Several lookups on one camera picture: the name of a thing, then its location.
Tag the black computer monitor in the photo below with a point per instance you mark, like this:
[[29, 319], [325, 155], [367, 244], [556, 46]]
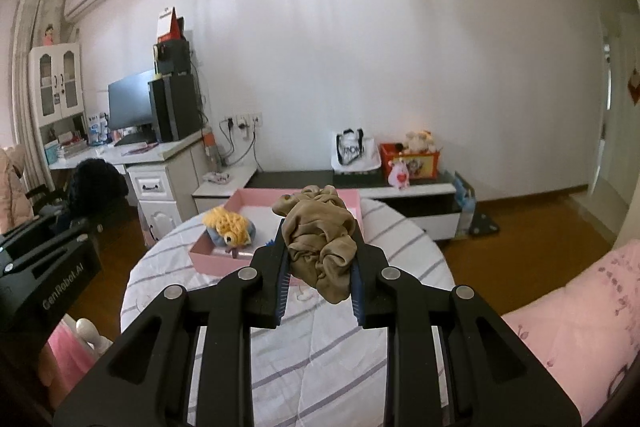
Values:
[[127, 102]]

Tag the dark floor scale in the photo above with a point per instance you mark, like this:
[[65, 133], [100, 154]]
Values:
[[484, 224]]

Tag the blue packaged box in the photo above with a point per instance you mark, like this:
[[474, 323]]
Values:
[[464, 207]]

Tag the beige plush toy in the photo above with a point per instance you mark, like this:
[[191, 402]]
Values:
[[420, 141]]

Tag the beige curtain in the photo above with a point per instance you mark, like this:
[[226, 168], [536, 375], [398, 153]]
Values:
[[25, 57]]

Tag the yellow crochet toy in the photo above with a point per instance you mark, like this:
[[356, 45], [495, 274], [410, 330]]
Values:
[[227, 222]]

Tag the pink cardboard box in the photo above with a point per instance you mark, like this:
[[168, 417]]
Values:
[[210, 257]]

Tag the tan cloth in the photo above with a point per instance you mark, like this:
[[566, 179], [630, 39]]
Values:
[[315, 232]]

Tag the dark blue jacket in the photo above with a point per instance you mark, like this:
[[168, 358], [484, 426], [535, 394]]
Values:
[[97, 192]]

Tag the round striped table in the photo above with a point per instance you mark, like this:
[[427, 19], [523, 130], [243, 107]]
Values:
[[325, 357]]

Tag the white drawer cabinet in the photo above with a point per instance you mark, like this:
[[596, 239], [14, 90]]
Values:
[[170, 197]]

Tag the pink doll figurine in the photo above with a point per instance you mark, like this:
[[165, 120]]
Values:
[[48, 36]]

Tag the black-topped TV stand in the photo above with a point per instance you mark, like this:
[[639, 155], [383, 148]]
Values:
[[425, 212]]

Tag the black speaker box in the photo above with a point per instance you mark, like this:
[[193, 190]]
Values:
[[175, 57]]

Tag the black computer tower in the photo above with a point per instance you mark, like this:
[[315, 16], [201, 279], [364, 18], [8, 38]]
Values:
[[177, 107]]

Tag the white bed frame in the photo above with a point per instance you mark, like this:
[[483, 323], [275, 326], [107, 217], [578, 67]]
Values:
[[92, 334]]

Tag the white hutch cabinet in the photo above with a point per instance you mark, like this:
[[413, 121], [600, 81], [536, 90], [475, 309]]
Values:
[[55, 82]]

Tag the pink heart plush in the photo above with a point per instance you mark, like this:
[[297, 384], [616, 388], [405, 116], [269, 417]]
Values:
[[400, 176]]

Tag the red and white calendar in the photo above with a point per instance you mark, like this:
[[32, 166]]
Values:
[[167, 24]]

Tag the pink printed packet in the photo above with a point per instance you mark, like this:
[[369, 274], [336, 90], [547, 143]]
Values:
[[216, 178]]

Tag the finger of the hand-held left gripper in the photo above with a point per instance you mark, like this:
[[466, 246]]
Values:
[[35, 229], [45, 247]]

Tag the orange toy box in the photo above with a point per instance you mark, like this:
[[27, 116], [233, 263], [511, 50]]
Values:
[[422, 167]]

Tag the white side cabinet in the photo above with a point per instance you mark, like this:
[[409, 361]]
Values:
[[210, 202]]

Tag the white desk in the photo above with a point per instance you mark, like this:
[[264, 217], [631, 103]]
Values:
[[100, 157]]

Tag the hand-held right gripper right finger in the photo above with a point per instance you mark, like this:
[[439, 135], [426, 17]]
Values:
[[356, 302]]

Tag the orange water bottle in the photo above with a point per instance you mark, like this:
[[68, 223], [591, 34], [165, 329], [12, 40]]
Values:
[[211, 149]]

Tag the white door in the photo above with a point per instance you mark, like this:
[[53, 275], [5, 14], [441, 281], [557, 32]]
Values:
[[625, 147]]

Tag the red door decoration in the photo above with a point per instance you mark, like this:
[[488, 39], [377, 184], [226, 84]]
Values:
[[635, 87]]

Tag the pink cloth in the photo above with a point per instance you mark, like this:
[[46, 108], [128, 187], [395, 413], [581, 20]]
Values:
[[65, 352]]

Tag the black keyboard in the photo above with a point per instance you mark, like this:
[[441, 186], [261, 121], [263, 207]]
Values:
[[135, 139]]

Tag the pink puffer jacket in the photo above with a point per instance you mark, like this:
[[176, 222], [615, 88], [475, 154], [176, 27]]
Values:
[[12, 187]]

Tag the pink flat item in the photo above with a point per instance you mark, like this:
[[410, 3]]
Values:
[[142, 150]]

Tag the blue and white box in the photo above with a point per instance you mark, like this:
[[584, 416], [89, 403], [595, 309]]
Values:
[[97, 129]]

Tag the white wall socket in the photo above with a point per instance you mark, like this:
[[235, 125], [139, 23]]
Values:
[[255, 119]]

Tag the stack of books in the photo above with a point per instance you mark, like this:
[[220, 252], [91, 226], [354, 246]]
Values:
[[72, 148]]

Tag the white tote bag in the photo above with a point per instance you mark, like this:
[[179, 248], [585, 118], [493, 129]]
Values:
[[355, 152]]

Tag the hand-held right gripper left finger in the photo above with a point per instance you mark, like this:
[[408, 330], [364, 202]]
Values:
[[281, 292]]

